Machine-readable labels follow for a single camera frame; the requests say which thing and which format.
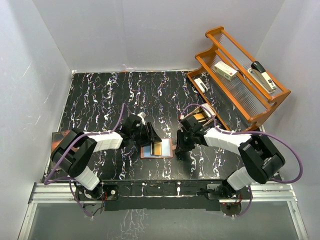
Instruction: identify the orange wooden shelf rack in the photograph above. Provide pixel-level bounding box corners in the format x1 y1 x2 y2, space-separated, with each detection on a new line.
186 26 291 131

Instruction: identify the black beige stapler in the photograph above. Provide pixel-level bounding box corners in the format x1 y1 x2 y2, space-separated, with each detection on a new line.
247 61 277 93

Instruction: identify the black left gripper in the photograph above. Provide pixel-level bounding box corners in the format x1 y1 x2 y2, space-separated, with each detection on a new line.
130 122 161 147

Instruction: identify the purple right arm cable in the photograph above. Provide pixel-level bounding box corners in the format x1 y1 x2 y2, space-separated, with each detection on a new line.
179 103 304 217

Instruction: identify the pink leather card holder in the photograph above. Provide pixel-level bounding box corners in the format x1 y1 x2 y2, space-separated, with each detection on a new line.
140 138 173 159

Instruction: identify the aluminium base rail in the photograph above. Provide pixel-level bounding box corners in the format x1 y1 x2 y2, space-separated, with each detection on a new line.
18 182 309 240

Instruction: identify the white card stack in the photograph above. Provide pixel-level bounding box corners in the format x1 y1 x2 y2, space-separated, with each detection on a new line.
200 103 216 118

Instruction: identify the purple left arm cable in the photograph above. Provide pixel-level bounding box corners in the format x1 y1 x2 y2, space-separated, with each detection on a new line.
43 102 131 218

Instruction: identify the beige card tray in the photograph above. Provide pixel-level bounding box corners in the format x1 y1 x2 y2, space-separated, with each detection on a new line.
186 103 217 127

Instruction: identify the gold credit card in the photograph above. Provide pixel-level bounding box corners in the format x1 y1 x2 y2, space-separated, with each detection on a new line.
150 142 162 156

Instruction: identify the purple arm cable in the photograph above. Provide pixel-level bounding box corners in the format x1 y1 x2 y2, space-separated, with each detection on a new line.
43 102 131 218
179 103 304 217

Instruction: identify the white staples box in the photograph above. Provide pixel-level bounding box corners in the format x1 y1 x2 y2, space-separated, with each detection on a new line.
213 61 238 81

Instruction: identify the small white stapler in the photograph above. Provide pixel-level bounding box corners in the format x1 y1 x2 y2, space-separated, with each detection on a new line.
194 78 208 93

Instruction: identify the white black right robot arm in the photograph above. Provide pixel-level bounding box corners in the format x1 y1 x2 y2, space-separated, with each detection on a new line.
175 116 286 199

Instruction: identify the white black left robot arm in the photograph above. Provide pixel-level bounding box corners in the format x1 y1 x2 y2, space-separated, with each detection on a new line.
50 112 162 200

